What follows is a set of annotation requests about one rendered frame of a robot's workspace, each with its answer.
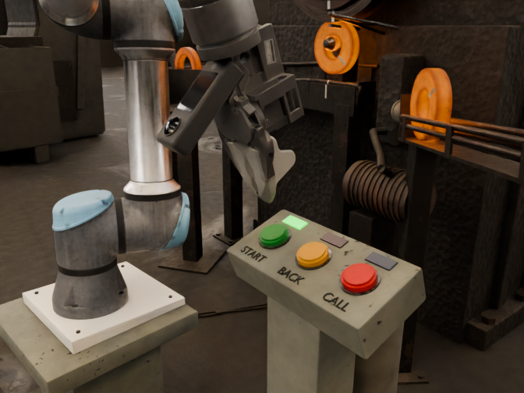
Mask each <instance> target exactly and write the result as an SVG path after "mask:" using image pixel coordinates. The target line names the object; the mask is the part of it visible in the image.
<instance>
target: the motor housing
mask: <svg viewBox="0 0 524 393"><path fill-rule="evenodd" d="M385 166H386V167H388V168H390V169H391V170H393V171H394V172H395V175H394V176H393V178H392V177H389V178H388V177H387V176H386V175H383V174H381V173H380V172H379V171H378V170H377V162H375V161H369V160H365V161H357V162H356V163H354V164H353V165H352V166H351V167H350V168H349V169H348V171H347V172H346V173H345V176H344V179H343V182H342V192H343V196H344V198H345V200H346V201H347V202H348V203H350V204H351V205H352V206H354V207H358V209H355V210H353V211H350V212H349V235H348V237H349V238H352V239H355V240H357V241H359V242H362V243H364V244H367V245H368V246H372V247H373V248H375V249H378V250H380V251H383V252H385V253H388V254H390V255H392V253H393V244H394V236H395V222H398V223H403V221H405V220H406V211H407V203H408V195H409V191H408V188H407V185H406V183H407V182H406V180H405V175H406V170H405V169H401V168H396V167H391V166H390V165H385ZM436 196H437V195H436V189H435V187H434V185H433V191H432V197H431V205H430V214H431V212H432V210H433V209H434V205H435V202H436Z"/></svg>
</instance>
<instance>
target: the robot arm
mask: <svg viewBox="0 0 524 393"><path fill-rule="evenodd" d="M38 1H39V3H40V5H41V8H42V9H43V11H44V13H45V15H46V16H47V17H48V18H49V19H50V20H51V21H52V22H53V23H55V24H57V25H58V26H60V27H61V28H63V29H65V30H67V31H69V32H71V33H74V34H77V35H80V36H82V37H87V38H93V39H102V40H113V41H114V49H115V51H116V52H117V53H118V54H119V55H120V56H121V57H122V60H123V67H124V80H125V92H126V118H127V130H128V143H129V167H130V181H129V183H128V184H127V185H126V186H125V187H124V189H123V192H124V197H120V198H114V196H113V195H112V193H111V192H110V191H107V190H99V189H97V190H89V191H84V192H80V193H75V194H73V195H70V196H67V197H65V198H63V199H61V200H60V201H59V202H58V203H57V204H56V205H55V206H54V208H53V211H52V214H53V225H52V229H53V230H54V235H55V249H56V256H57V263H58V275H57V278H56V282H55V287H54V291H53V294H52V298H51V300H52V307H53V310H54V312H55V313H56V314H58V315H59V316H60V317H64V318H67V319H72V320H89V319H94V318H99V317H104V316H107V315H109V314H111V313H114V312H115V311H117V310H119V309H121V308H122V307H123V306H124V305H125V304H126V302H127V300H128V289H127V285H126V282H125V280H124V278H123V276H122V273H121V271H120V270H119V266H118V263H117V254H123V253H137V252H143V251H151V250H166V249H169V248H174V247H178V246H181V245H182V244H183V243H184V242H185V240H186V237H187V234H188V231H189V214H190V210H189V198H188V196H187V195H186V193H183V192H181V187H180V185H179V184H178V183H177V182H176V181H175V180H174V179H173V176H172V151H174V152H176V153H177V154H181V155H182V156H188V155H189V154H190V153H191V151H192V150H193V148H194V147H195V146H196V144H197V142H198V141H199V139H200V138H201V137H202V136H203V134H204V132H205V131H206V129H207V127H208V126H209V125H210V124H211V122H212V120H214V121H215V123H216V126H217V128H218V134H219V136H220V139H221V142H222V144H223V146H224V148H225V150H226V152H227V153H228V156H229V157H230V158H231V160H232V162H233V164H234V166H235V167H236V168H237V169H238V170H239V173H240V174H241V176H242V177H243V178H244V180H245V181H246V183H247V184H248V186H249V187H250V188H251V190H252V191H253V192H254V193H255V194H256V195H257V196H258V197H259V198H261V199H262V200H263V201H264V202H268V203H271V202H272V201H273V199H274V197H275V193H276V186H277V183H278V181H279V180H280V179H281V178H282V177H283V176H284V175H285V173H286V172H287V171H288V170H289V169H290V168H291V167H292V166H293V165H294V163H295V161H296V156H295V154H294V152H293V151H292V150H279V148H278V144H277V141H276V139H275V138H274V137H272V136H270V135H269V133H270V132H271V131H273V130H278V129H280V128H281V127H283V126H285V125H286V124H288V123H292V122H294V121H295V120H297V119H298V118H300V117H302V116H303V115H304V112H303V106H302V103H301V100H300V96H299V91H298V87H297V84H296V78H295V75H294V74H288V73H285V72H284V69H283V65H282V63H281V57H280V54H279V50H278V46H277V42H276V39H275V35H274V30H273V27H272V24H271V23H266V24H264V25H263V26H261V25H259V24H258V18H257V14H256V10H255V7H254V4H253V0H38ZM182 14H183V15H182ZM183 17H184V19H185V21H186V25H187V28H188V30H189V34H190V36H191V39H192V42H193V43H194V44H196V49H197V52H198V55H199V56H200V60H202V61H208V62H207V64H206V65H205V66H204V68H203V69H202V70H201V72H200V74H199V75H198V77H197V78H196V79H195V81H194V82H193V84H192V85H191V87H190V88H189V89H188V91H187V92H186V94H185V95H184V97H183V98H182V100H181V101H180V102H179V104H178V105H177V107H176V108H175V110H174V112H173V113H172V114H171V115H170V100H169V81H168V59H169V58H170V57H171V55H172V54H173V53H174V52H175V43H178V42H179V41H181V40H182V38H183V32H184V30H183ZM292 88H294V91H295V95H296V100H297V103H298V106H299V107H298V108H297V109H296V108H295V105H294V101H293V98H292V92H291V89H292ZM288 121H289V122H288Z"/></svg>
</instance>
